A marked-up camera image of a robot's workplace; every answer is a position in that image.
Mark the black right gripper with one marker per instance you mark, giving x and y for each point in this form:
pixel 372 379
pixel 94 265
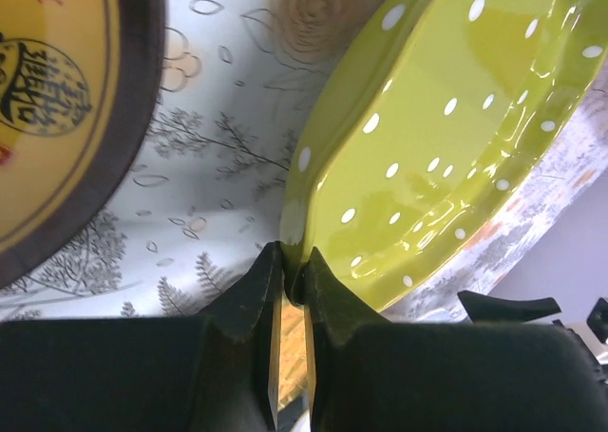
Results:
pixel 484 309

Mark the green dotted scalloped plate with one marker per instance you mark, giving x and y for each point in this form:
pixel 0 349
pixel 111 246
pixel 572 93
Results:
pixel 436 113

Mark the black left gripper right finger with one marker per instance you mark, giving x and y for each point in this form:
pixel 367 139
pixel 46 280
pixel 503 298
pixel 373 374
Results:
pixel 370 374

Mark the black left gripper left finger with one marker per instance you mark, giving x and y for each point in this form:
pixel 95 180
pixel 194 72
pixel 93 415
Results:
pixel 216 370

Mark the small yellow black dish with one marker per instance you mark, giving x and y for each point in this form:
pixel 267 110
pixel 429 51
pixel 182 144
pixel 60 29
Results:
pixel 79 82

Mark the floral patterned table mat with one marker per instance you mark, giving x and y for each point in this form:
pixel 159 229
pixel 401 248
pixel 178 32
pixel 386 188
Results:
pixel 205 192

